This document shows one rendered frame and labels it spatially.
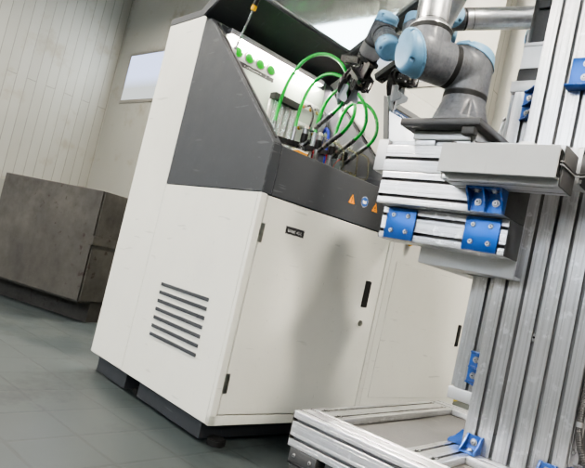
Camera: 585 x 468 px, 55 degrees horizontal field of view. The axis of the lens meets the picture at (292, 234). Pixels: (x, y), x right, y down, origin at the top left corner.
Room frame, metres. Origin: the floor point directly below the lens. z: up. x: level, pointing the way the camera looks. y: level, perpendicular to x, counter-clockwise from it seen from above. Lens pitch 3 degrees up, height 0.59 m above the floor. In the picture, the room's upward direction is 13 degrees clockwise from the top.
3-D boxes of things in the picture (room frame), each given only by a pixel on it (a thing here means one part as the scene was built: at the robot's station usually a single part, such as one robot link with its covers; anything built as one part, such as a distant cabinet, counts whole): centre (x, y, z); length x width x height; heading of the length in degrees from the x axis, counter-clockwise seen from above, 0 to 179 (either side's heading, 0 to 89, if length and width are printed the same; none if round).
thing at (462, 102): (1.47, -0.37, 1.09); 0.15 x 0.15 x 0.10
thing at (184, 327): (2.15, 0.06, 0.39); 0.70 x 0.58 x 0.79; 133
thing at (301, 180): (1.95, -0.12, 0.87); 0.62 x 0.04 x 0.16; 133
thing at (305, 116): (2.48, 0.04, 1.20); 0.13 x 0.03 x 0.31; 133
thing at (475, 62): (1.47, -0.36, 1.20); 0.13 x 0.12 x 0.14; 106
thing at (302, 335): (1.94, -0.13, 0.44); 0.65 x 0.02 x 0.68; 133
